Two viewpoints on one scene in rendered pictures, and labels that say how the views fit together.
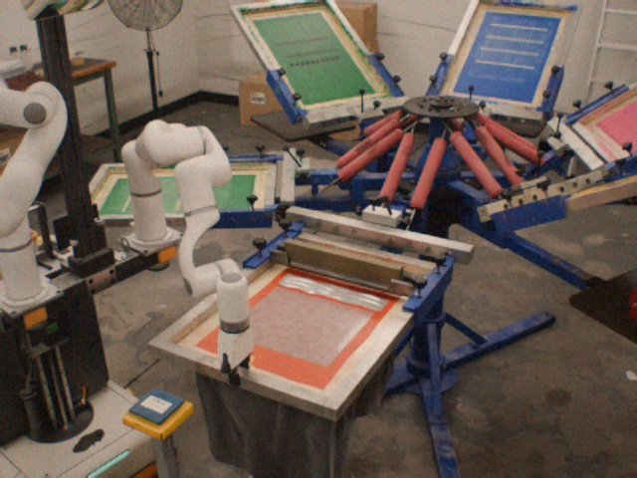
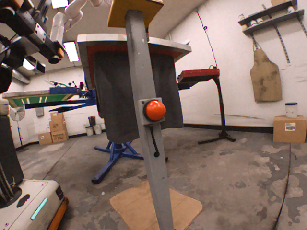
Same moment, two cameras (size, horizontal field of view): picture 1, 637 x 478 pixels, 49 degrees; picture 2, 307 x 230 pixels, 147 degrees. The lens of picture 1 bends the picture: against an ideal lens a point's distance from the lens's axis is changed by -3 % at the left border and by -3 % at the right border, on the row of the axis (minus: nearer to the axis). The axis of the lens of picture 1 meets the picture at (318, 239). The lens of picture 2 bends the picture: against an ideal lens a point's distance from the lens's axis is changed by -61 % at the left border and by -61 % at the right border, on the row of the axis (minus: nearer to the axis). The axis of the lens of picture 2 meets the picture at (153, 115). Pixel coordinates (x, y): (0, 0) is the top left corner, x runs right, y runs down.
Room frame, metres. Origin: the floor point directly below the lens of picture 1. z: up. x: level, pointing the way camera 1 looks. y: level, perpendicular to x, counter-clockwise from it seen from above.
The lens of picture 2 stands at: (1.24, 0.61, 0.65)
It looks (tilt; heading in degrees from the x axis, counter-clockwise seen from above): 3 degrees down; 304
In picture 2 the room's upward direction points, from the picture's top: 9 degrees counter-clockwise
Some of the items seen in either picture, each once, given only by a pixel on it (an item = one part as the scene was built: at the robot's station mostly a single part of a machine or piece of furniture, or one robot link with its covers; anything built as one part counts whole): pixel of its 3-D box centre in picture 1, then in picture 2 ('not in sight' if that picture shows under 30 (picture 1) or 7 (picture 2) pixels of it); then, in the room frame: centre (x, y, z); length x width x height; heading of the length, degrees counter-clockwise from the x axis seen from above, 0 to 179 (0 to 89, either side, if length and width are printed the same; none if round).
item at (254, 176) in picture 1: (214, 170); (51, 90); (2.74, 0.42, 1.05); 1.08 x 0.61 x 0.23; 91
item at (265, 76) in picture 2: not in sight; (263, 68); (0.40, -1.41, 1.06); 0.53 x 0.07 x 1.05; 151
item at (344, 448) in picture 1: (364, 400); not in sight; (1.68, -0.13, 0.74); 0.46 x 0.04 x 0.42; 151
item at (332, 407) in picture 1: (311, 308); (124, 70); (1.83, 0.03, 0.97); 0.79 x 0.58 x 0.04; 151
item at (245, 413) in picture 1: (262, 427); (144, 93); (1.58, 0.17, 0.74); 0.45 x 0.03 x 0.43; 61
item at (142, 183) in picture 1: (145, 164); (60, 23); (1.99, 0.50, 1.37); 0.13 x 0.10 x 0.16; 122
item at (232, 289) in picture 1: (229, 287); not in sight; (1.54, 0.22, 1.22); 0.15 x 0.10 x 0.11; 32
